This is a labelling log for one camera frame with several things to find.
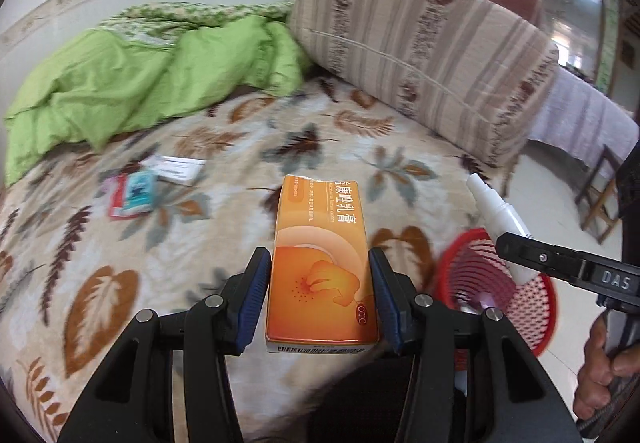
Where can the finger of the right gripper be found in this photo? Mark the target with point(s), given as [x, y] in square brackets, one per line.
[526, 258]

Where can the table with lilac cloth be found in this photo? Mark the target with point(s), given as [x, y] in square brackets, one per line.
[579, 120]

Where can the red clear plastic bag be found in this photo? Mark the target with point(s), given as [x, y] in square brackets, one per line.
[115, 208]

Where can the wooden stool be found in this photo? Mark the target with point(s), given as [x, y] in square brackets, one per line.
[597, 199]

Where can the white tablet box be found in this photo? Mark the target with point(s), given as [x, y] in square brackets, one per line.
[174, 170]

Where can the green quilt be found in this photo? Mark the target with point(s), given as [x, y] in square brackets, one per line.
[147, 64]

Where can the teal cartoon packet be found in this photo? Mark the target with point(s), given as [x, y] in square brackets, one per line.
[138, 196]

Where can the striped beige pillow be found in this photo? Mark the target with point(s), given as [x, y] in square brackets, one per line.
[472, 71]

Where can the person right hand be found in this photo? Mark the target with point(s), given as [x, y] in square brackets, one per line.
[598, 372]

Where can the glass door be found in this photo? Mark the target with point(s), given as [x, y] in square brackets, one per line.
[565, 7]

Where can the red mesh trash basket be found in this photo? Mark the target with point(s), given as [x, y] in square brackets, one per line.
[470, 275]

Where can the orange ointment box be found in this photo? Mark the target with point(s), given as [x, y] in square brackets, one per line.
[320, 298]

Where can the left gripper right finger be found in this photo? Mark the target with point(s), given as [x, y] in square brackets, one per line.
[473, 377]

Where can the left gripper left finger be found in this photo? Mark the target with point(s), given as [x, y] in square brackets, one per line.
[129, 396]

